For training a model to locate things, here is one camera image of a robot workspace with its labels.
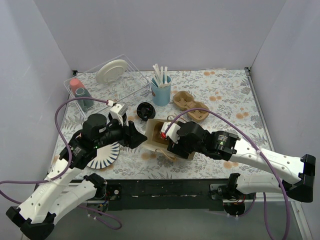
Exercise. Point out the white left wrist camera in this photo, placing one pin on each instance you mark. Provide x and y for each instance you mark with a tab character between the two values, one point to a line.
118	111

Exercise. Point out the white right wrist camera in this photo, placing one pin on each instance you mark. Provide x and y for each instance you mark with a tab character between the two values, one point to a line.
170	132

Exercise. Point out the blue cylindrical holder cup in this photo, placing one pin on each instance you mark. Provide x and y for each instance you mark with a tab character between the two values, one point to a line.
161	96

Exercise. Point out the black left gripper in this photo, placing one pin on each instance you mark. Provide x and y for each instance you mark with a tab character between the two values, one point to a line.
127	135

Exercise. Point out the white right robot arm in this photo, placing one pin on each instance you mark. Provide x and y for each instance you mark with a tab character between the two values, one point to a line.
291	175

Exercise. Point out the floral patterned table mat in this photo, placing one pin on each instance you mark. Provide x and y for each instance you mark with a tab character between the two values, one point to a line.
210	128

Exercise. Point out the pink plastic cup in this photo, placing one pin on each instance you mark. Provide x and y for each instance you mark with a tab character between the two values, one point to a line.
77	87

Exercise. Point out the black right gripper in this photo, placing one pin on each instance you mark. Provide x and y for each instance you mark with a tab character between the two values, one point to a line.
175	147

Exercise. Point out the white ceramic plate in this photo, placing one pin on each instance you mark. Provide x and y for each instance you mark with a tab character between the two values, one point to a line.
111	71

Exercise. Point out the brown pulp cup carrier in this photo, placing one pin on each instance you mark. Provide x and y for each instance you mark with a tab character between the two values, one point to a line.
185	101

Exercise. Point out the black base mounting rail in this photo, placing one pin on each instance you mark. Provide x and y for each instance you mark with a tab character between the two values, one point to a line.
162	194

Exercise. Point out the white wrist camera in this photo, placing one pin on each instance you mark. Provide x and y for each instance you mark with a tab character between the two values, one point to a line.
118	111
170	132

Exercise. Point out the clear wire dish rack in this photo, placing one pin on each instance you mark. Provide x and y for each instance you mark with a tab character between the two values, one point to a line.
110	85

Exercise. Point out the brown paper takeout bag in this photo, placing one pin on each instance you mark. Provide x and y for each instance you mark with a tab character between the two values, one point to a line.
154	142

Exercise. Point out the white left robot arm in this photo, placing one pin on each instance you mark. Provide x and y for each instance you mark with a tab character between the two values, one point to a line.
36	216

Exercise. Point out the blue striped white plate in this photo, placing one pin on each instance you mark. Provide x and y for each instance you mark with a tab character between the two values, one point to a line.
105	157

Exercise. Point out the white wrapped straw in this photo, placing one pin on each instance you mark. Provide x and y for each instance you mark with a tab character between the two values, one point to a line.
165	75
157	75
161	76

